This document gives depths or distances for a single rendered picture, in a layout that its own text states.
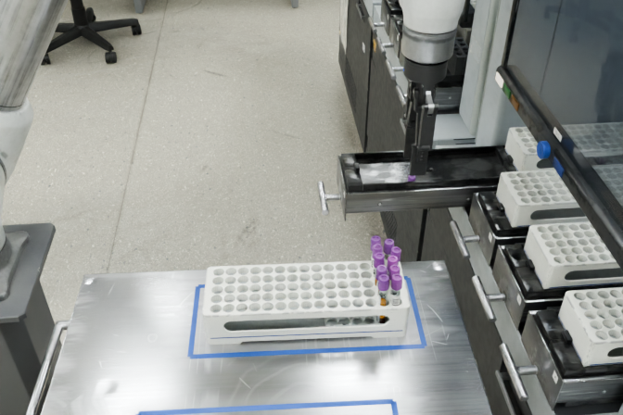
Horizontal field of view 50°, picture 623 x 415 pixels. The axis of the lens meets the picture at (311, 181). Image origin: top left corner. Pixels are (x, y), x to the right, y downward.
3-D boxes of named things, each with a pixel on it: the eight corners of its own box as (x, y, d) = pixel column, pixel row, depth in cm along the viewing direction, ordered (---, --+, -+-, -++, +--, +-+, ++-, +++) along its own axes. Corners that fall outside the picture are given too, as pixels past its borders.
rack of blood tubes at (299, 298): (397, 287, 106) (400, 258, 102) (407, 336, 98) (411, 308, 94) (210, 295, 105) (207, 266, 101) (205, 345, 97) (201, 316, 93)
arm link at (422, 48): (449, 12, 115) (445, 44, 118) (398, 14, 114) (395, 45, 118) (464, 34, 108) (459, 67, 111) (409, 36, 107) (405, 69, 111)
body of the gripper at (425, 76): (454, 65, 111) (447, 112, 117) (441, 44, 118) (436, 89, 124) (410, 67, 111) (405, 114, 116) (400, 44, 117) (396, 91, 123)
